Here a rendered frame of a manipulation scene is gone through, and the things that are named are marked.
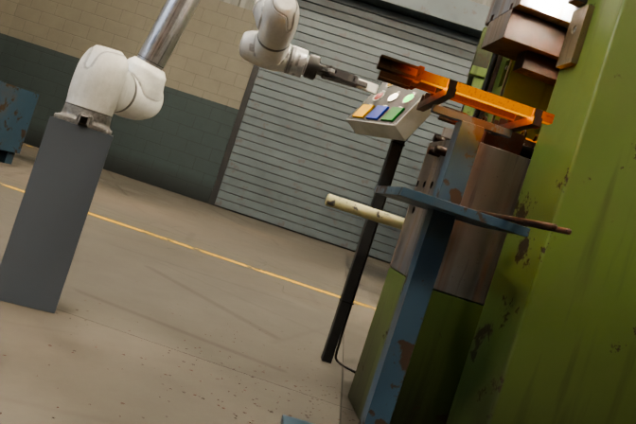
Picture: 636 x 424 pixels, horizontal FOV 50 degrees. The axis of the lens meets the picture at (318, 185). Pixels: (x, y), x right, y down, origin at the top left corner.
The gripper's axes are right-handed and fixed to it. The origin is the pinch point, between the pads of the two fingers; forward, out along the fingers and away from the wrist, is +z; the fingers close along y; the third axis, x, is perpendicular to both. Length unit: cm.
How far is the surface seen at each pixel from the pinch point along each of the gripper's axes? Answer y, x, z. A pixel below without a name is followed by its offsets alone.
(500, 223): 67, -31, 28
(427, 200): 66, -31, 11
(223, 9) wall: -840, 188, -128
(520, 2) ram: 12, 37, 35
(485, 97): 60, -4, 19
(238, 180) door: -819, -52, -27
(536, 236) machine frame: 42, -30, 49
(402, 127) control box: -38.1, -3.3, 23.1
